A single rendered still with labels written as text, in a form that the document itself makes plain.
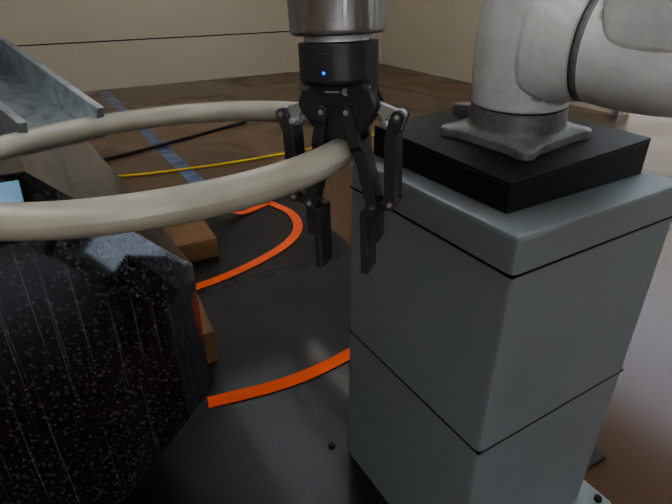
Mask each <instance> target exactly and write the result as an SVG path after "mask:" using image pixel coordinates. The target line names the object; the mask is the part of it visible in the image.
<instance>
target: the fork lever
mask: <svg viewBox="0 0 672 504"><path fill-rule="evenodd" d="M90 116H95V117H96V118H101V117H104V107H103V106H101V105H100V104H99V103H97V102H96V101H94V100H93V99H92V98H90V97H89V96H87V95H86V94H84V93H83V92H82V91H80V90H79V89H77V88H76V87H75V86H73V85H72V84H70V83H69V82H67V81H66V80H65V79H63V78H62V77H60V76H59V75H58V74H56V73H55V72H53V71H52V70H51V69H49V68H48V67H46V66H45V65H43V64H42V63H41V62H39V61H38V60H36V59H35V58H34V57H32V56H31V55H29V54H28V53H26V52H25V51H24V50H22V49H21V48H19V47H18V46H17V45H15V44H14V43H12V42H11V41H9V40H8V39H7V38H5V37H4V36H2V35H1V34H0V136H1V135H4V134H8V133H12V132H18V133H28V129H29V128H33V127H38V126H42V125H47V124H52V123H57V122H62V121H67V120H73V119H78V118H84V117H90ZM105 137H106V135H103V136H98V137H93V138H88V139H83V140H77V141H73V142H68V143H64V144H60V145H56V146H52V147H48V148H44V149H41V150H37V151H33V152H30V153H26V154H23V155H22V156H28V155H31V154H35V153H39V152H43V151H48V150H52V149H56V148H61V147H65V146H69V145H73V144H78V143H82V142H86V141H90V140H95V139H100V138H105Z"/></svg>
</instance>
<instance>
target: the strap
mask: <svg viewBox="0 0 672 504"><path fill-rule="evenodd" d="M267 205H270V206H272V207H275V208H277V209H279V210H281V211H283V212H285V213H286V214H287V215H289V217H290V218H291V219H292V222H293V230H292V233H291V234H290V235H289V237H288V238H287V239H286V240H285V241H283V242H282V243H281V244H280V245H278V246H277V247H275V248H274V249H272V250H270V251H269V252H267V253H265V254H263V255H262V256H260V257H258V258H256V259H254V260H252V261H250V262H248V263H246V264H244V265H242V266H240V267H238V268H235V269H233V270H231V271H228V272H226V273H224V274H221V275H219V276H216V277H213V278H211V279H208V280H205V281H202V282H199V283H197V284H196V290H200V289H202V288H205V287H208V286H211V285H213V284H216V283H219V282H221V281H224V280H226V279H229V278H231V277H234V276H236V275H238V274H240V273H243V272H245V271H247V270H249V269H251V268H253V267H255V266H257V265H259V264H261V263H263V262H265V261H266V260H268V259H270V258H272V257H273V256H275V255H277V254H278V253H280V252H282V251H283V250H285V249H286V248H287V247H289V246H290V245H291V244H292V243H293V242H295V241H296V239H297V238H298V237H299V236H300V234H301V232H302V228H303V225H302V221H301V218H300V217H299V215H298V214H297V213H296V212H294V211H293V210H291V209H290V208H288V207H285V206H283V205H281V204H278V203H276V202H274V201H270V202H267V203H264V204H260V205H257V206H254V207H251V208H249V209H246V210H243V211H238V212H232V213H236V214H248V213H251V212H254V211H256V210H258V209H260V208H262V207H265V206H267ZM349 360H350V347H349V348H348V349H346V350H344V351H342V352H340V353H338V354H337V355H335V356H333V357H331V358H329V359H327V360H325V361H323V362H321V363H318V364H316V365H314V366H312V367H309V368H307V369H305V370H302V371H300V372H297V373H294V374H292V375H289V376H286V377H283V378H280V379H277V380H274V381H270V382H267V383H263V384H259V385H255V386H251V387H247V388H243V389H239V390H234V391H230V392H226V393H222V394H218V395H213V396H209V397H207V400H208V405H209V408H213V407H217V406H221V405H225V404H229V403H234V402H238V401H242V400H246V399H250V398H254V397H258V396H262V395H266V394H269V393H273V392H276V391H279V390H282V389H286V388H288V387H291V386H294V385H297V384H299V383H302V382H305V381H307V380H310V379H312V378H314V377H317V376H319V375H321V374H323V373H325V372H328V371H330V370H332V369H334V368H336V367H338V366H340V365H341V364H343V363H345V362H347V361H349Z"/></svg>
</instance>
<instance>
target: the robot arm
mask: <svg viewBox="0 0 672 504"><path fill-rule="evenodd" d="M287 7H288V20H289V31H290V34H291V35H293V36H296V37H304V42H303V43H298V53H299V68H300V80H301V84H302V92H301V95H300V97H299V102H298V103H295V104H293V105H287V106H284V107H282V108H279V109H277V110H276V117H277V120H278V122H279V125H280V127H281V129H282V132H283V142H284V152H285V160H286V159H289V158H292V157H295V156H298V155H300V154H303V153H305V148H304V135H303V127H302V122H303V118H304V117H303V113H304V115H305V116H306V118H307V119H308V121H309V122H310V123H311V125H312V126H313V128H314V129H313V135H312V142H311V146H312V150H313V149H315V148H317V147H319V146H321V145H323V144H325V143H327V142H329V141H330V140H333V139H337V138H339V139H342V140H345V141H348V144H349V148H350V150H351V151H352V152H353V156H354V160H355V164H356V168H357V172H358V176H359V180H360V184H361V188H362V192H363V196H364V200H365V204H366V208H365V209H364V210H363V211H362V212H361V213H360V251H361V273H363V274H368V273H369V272H370V270H371V269H372V268H373V266H374V265H375V264H376V242H379V240H380V239H381V238H382V236H383V234H384V229H383V228H384V211H387V210H388V211H392V210H394V208H395V207H396V206H397V205H398V204H399V202H400V201H401V199H402V155H403V131H404V128H405V125H406V123H407V120H408V117H409V114H410V112H409V110H408V109H407V108H406V107H401V108H397V107H394V106H392V105H389V104H387V103H385V102H384V100H383V97H382V95H381V93H380V90H379V86H378V82H379V56H378V40H376V39H372V33H380V32H383V31H384V30H385V27H386V0H287ZM576 101H579V102H584V103H589V104H593V105H596V106H599V107H603V108H607V109H612V110H616V111H621V112H627V113H633V114H640V115H647V116H655V117H666V118H672V0H484V3H483V6H482V10H481V13H480V17H479V22H478V28H477V34H476V40H475V48H474V56H473V68H472V96H471V102H457V103H455V104H454V106H453V114H454V116H456V117H458V118H460V119H461V120H460V121H456V122H452V123H447V124H444V125H442V127H441V135H442V136H445V137H450V138H456V139H460V140H463V141H466V142H469V143H472V144H475V145H478V146H482V147H485V148H488V149H491V150H494V151H497V152H500V153H503V154H506V155H508V156H510V157H512V158H514V159H516V160H520V161H532V160H535V159H536V158H537V157H538V156H539V155H541V154H544V153H547V152H549V151H552V150H555V149H557V148H560V147H563V146H565V145H568V144H570V143H573V142H576V141H581V140H587V139H590V136H591V132H592V130H591V129H590V128H589V127H586V126H582V125H579V124H575V123H571V122H568V121H567V120H568V111H569V104H570V102H576ZM378 114H380V116H381V117H382V126H383V127H384V128H385V129H386V131H385V137H384V196H383V192H382V188H381V183H380V179H379V175H378V171H377V166H376V162H375V158H374V154H373V149H372V145H371V143H372V137H371V133H370V129H369V127H370V126H371V124H372V123H373V121H374V120H375V118H376V117H377V116H378ZM325 183H326V179H325V180H323V181H321V182H319V183H317V184H314V185H312V186H310V187H308V188H305V189H303V190H300V191H298V192H295V193H293V194H290V195H289V199H290V200H291V201H294V202H295V201H298V202H301V203H302V204H304V205H305V207H306V210H307V221H308V222H307V224H308V231H309V233H310V234H314V235H315V249H316V264H317V267H321V268H322V267H324V266H325V265H326V263H328V262H329V261H330V259H331V258H332V257H333V252H332V231H331V211H330V201H329V200H323V199H324V198H325V196H324V197H323V194H324V188H325ZM322 200H323V201H322ZM321 201H322V202H321Z"/></svg>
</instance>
